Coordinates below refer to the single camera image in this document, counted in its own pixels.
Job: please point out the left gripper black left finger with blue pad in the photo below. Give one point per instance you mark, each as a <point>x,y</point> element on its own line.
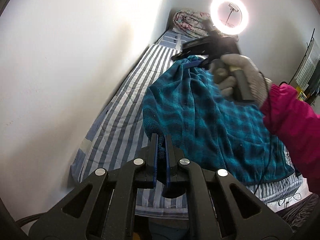
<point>103,205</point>

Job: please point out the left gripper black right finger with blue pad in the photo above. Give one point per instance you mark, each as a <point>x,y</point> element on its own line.
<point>219,206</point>

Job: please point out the teal plaid fleece jacket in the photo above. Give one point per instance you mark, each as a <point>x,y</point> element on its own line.
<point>212,131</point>

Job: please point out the pink sleeved right forearm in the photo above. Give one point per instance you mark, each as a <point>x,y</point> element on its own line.
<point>296,124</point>

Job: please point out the black metal clothes rack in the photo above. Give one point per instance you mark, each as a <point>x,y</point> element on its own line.
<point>307,74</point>

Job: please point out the grey knit gloved right hand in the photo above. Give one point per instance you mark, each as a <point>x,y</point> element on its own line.
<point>226,81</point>

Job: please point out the floral folded blanket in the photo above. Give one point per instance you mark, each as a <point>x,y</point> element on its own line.
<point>190,22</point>

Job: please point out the blue white striped bed quilt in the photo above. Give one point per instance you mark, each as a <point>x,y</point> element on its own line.
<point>118,133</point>

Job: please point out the yellow box on rack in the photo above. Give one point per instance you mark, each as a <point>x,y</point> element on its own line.
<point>301,96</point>

